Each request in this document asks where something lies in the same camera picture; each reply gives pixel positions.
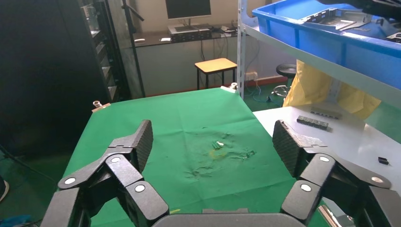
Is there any wooden top square stool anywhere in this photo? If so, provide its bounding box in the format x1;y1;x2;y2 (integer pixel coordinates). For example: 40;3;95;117
194;58;238;91

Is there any small ridged metal rail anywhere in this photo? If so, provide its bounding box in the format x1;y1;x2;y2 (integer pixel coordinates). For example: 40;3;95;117
296;115;333;131

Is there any black metal rack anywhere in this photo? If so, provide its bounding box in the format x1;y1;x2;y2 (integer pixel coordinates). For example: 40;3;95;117
79;0;132;103

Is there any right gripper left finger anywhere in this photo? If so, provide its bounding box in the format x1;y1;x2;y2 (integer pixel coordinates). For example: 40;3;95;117
41;119;170;227

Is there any white perforated shelf post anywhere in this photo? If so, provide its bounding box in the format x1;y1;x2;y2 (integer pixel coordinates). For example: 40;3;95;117
237;0;251;99

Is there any yellow plastic bag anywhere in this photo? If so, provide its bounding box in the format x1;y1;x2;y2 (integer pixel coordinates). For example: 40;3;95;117
283;59;381;120

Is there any thin blue cable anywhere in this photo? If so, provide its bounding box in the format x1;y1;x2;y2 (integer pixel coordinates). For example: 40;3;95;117
245;84;284;104

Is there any stamped sheet metal bracket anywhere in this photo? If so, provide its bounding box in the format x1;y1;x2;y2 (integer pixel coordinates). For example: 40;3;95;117
299;8;381;32
385;31;401;44

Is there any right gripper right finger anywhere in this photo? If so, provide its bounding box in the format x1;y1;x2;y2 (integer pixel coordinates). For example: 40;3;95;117
271;119;401;227

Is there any black stool with chrome base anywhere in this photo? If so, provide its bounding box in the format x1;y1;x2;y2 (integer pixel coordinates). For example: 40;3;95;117
268;63;297;103

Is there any blue plastic tray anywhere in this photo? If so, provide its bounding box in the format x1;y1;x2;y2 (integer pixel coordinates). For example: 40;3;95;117
252;0;401;90

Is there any silver binder clip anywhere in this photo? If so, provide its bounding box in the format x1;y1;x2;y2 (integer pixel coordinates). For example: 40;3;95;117
220;82;239;94
91;100;111;113

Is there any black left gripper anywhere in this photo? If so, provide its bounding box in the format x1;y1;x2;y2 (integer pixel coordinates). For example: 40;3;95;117
316;0;401;21

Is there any black computer monitor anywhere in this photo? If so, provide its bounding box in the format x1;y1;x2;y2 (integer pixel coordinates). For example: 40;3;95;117
165;0;212;27

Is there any black equipment box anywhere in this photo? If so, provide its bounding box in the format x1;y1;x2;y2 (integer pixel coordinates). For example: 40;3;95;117
170;29;211;43

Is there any black stand pole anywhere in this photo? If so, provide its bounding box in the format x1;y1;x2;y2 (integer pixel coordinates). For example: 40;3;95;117
122;0;146;98

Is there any green table cloth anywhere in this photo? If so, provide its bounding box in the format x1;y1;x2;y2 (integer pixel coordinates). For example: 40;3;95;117
58;87;330;227

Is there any dark top desk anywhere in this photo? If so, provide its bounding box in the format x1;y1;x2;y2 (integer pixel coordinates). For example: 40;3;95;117
131;24;239;96

